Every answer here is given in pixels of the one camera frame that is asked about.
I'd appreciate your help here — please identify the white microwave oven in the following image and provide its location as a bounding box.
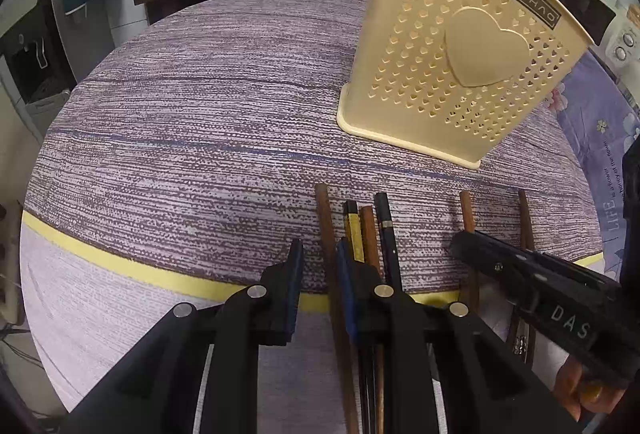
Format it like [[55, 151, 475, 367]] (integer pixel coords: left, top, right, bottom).
[[559, 0, 639, 78]]

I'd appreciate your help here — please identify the black yellow-banded chopstick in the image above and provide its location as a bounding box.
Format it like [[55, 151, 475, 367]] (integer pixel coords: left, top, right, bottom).
[[343, 199, 366, 263]]

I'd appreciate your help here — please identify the dark brown wooden chopstick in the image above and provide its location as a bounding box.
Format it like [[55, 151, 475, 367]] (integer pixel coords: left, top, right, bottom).
[[314, 183, 360, 434]]

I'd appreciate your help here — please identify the right hand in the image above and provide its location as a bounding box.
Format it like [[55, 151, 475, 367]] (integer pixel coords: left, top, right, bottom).
[[552, 356, 626, 421]]

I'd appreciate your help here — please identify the water dispenser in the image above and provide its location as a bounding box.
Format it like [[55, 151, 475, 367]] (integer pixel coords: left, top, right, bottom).
[[1, 0, 114, 119]]

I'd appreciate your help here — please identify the brown chopstick far right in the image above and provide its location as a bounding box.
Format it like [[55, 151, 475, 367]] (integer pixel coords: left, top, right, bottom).
[[506, 189, 536, 367]]

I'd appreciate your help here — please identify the black chopstick silver band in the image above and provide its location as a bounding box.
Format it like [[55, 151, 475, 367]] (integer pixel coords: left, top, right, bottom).
[[374, 191, 402, 291]]

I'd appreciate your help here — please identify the brown chopstick near gripper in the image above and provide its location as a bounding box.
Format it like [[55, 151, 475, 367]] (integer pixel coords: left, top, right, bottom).
[[458, 189, 482, 313]]

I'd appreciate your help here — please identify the cream plastic utensil holder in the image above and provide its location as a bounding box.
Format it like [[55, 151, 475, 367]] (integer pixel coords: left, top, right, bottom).
[[336, 0, 592, 169]]

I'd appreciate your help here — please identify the purple floral cloth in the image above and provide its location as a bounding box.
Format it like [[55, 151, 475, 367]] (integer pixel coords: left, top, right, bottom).
[[544, 52, 639, 279]]

